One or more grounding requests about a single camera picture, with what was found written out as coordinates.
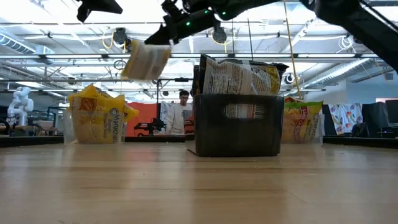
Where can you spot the black distant leader arms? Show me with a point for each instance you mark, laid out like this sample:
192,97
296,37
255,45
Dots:
152,126

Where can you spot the dark grey plastic bin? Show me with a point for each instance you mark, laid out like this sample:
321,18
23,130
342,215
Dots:
236,140

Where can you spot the silver ventilation duct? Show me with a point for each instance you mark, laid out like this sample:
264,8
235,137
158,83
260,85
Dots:
342,72

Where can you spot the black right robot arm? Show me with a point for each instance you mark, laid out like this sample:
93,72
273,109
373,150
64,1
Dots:
357,18

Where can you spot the person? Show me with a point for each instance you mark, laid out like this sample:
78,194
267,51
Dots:
178,115

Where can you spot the black aluminium table frame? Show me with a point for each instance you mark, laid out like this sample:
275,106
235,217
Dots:
357,141

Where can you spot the red partition screen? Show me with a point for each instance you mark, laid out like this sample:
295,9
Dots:
144,113

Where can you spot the floral patterned cloth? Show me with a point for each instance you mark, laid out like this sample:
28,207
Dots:
345,115

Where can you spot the small black ceiling reel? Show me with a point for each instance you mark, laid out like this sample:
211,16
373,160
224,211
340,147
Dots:
289,78

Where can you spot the clear plastic bin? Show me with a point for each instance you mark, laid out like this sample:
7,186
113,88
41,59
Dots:
322,130
66,130

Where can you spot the green lime chili noodle pack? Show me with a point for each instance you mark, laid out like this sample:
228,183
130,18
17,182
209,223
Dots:
300,124

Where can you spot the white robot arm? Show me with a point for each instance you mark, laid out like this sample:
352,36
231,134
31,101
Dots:
20,105

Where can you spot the black partition panel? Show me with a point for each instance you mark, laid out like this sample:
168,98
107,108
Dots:
379,115

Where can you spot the black rig frame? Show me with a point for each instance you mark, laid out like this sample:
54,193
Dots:
181,79

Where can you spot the long ceiling light strip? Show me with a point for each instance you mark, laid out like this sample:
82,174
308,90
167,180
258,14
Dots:
192,56
118,56

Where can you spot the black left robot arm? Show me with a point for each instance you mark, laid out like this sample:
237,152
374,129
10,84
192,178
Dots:
93,6

